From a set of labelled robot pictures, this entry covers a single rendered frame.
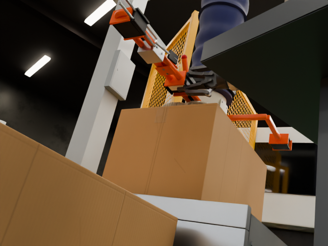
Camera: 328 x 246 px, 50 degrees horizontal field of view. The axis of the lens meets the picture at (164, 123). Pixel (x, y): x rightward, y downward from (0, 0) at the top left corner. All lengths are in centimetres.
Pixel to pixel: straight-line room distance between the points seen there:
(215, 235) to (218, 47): 54
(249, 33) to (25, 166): 36
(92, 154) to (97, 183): 169
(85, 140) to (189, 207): 143
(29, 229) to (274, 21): 44
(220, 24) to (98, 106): 107
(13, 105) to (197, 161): 845
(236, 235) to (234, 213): 5
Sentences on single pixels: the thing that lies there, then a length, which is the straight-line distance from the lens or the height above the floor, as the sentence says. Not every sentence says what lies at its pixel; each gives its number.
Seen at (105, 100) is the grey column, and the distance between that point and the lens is 244.
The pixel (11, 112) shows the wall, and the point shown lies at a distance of 934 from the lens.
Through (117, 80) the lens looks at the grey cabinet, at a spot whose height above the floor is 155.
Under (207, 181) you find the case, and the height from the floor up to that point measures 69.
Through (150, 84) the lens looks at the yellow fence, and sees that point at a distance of 302.
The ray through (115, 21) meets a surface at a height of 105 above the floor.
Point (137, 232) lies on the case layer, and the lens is 77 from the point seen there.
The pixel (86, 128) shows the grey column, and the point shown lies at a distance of 236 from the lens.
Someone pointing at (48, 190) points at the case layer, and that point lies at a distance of 57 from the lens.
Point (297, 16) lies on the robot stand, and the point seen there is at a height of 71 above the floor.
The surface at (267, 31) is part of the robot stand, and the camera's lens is 48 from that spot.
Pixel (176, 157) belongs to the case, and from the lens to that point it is 113.
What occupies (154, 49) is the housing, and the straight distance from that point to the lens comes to 116.
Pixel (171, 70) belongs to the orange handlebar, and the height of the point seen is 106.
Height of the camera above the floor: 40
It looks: 23 degrees up
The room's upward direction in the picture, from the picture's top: 13 degrees clockwise
